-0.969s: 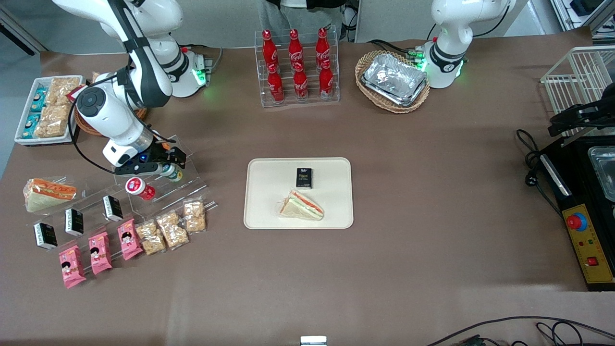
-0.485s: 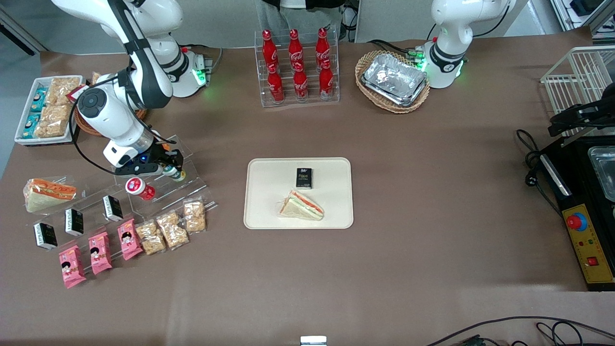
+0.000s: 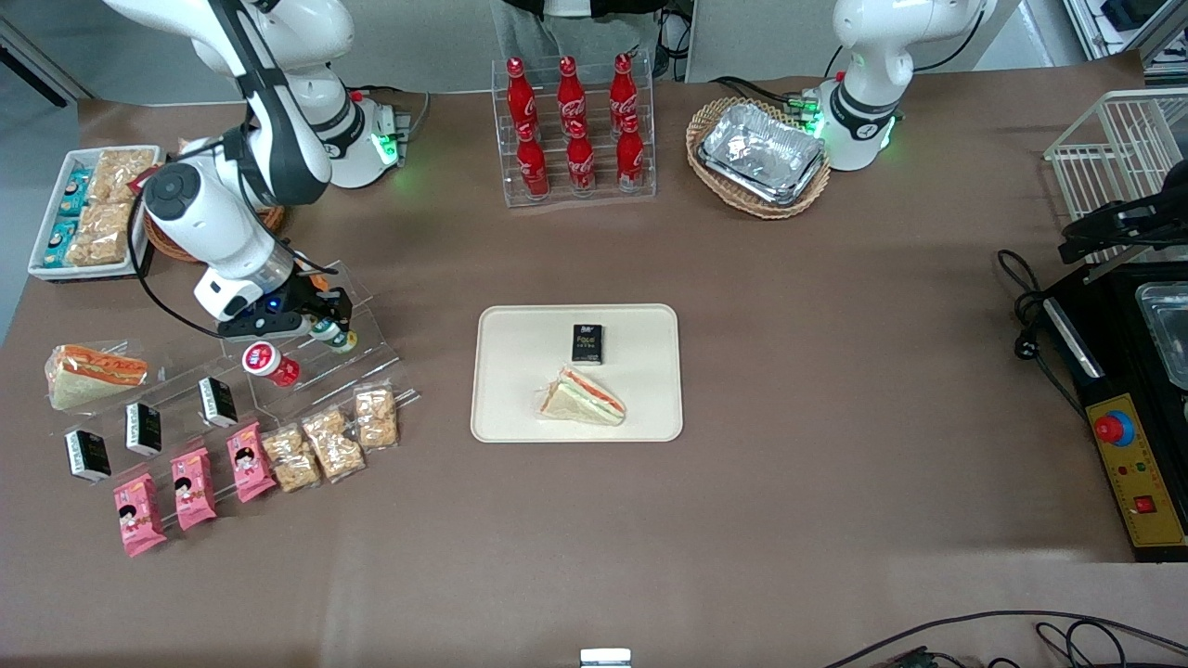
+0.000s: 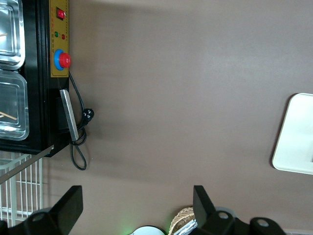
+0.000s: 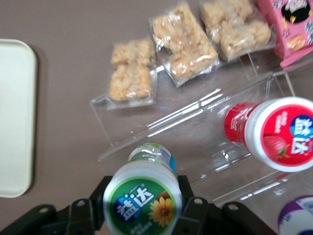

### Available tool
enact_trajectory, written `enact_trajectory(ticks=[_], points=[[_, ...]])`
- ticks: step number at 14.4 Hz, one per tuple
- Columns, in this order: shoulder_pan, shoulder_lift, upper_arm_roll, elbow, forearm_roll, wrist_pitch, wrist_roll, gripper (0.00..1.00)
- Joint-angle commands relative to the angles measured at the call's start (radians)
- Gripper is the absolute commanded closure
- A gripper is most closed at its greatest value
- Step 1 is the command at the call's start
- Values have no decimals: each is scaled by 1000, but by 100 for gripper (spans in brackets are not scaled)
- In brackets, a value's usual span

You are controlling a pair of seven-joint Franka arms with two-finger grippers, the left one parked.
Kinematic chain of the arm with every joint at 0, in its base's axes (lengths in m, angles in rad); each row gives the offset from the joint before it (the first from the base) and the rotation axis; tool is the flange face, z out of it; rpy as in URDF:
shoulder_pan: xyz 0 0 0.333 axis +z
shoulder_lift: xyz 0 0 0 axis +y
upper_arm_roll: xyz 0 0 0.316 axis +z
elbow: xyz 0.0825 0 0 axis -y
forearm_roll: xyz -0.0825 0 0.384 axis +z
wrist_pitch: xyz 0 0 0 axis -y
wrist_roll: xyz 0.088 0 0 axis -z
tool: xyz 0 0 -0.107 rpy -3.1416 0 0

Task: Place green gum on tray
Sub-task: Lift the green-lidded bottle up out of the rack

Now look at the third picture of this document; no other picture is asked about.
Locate pink snack packet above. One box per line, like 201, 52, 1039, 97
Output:
226, 421, 278, 504
112, 472, 169, 559
170, 446, 218, 532

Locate aluminium frame shelf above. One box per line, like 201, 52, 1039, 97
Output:
1062, 0, 1188, 89

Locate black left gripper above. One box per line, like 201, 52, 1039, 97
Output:
1059, 184, 1188, 265

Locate yellow control panel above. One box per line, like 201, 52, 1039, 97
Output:
1085, 393, 1188, 549

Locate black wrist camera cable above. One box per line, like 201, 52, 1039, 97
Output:
128, 212, 226, 340

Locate white rectangular snack tray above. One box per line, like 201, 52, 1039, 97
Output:
27, 146, 165, 283

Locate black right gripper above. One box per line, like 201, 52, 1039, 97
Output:
218, 275, 355, 340

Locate white wire basket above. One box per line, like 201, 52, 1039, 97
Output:
1043, 88, 1188, 248

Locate clear acrylic low stand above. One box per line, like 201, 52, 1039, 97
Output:
45, 339, 421, 525

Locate clear acrylic stepped stand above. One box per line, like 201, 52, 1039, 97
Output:
212, 262, 402, 420

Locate black power cable with plug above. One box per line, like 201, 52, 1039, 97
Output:
996, 248, 1089, 420

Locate red emergency stop button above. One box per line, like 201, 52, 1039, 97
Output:
1092, 410, 1136, 447

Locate red cola bottle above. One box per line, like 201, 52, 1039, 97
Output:
515, 124, 551, 199
609, 53, 640, 133
565, 121, 598, 195
506, 58, 540, 142
615, 115, 647, 190
556, 56, 588, 136

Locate brown wicker basket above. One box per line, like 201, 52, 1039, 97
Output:
143, 206, 289, 265

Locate black arm base cable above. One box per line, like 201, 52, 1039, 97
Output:
711, 75, 818, 114
348, 84, 433, 140

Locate clear acrylic bottle rack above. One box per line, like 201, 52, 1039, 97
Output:
491, 50, 658, 208

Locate light wicker basket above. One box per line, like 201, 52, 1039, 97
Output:
685, 96, 833, 221

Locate teal snack packet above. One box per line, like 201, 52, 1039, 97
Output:
44, 218, 81, 269
59, 167, 92, 217

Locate cream plastic serving tray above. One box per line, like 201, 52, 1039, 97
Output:
470, 303, 685, 444

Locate black floor cables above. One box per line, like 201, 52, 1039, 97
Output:
824, 609, 1188, 668

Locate green gum bottle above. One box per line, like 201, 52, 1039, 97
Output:
311, 318, 358, 354

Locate black and white small box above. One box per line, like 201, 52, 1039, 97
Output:
125, 401, 163, 456
64, 429, 112, 482
198, 376, 239, 429

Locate shiny metal tray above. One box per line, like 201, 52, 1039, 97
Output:
1133, 280, 1188, 392

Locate stacked aluminium foil trays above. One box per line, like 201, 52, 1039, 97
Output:
697, 103, 828, 206

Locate red gum bottle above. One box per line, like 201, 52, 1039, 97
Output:
241, 341, 302, 388

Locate wrapped triangle sandwich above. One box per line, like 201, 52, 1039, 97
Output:
537, 365, 627, 428
45, 344, 149, 412

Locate black sealing machine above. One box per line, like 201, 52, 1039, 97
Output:
1039, 260, 1188, 564

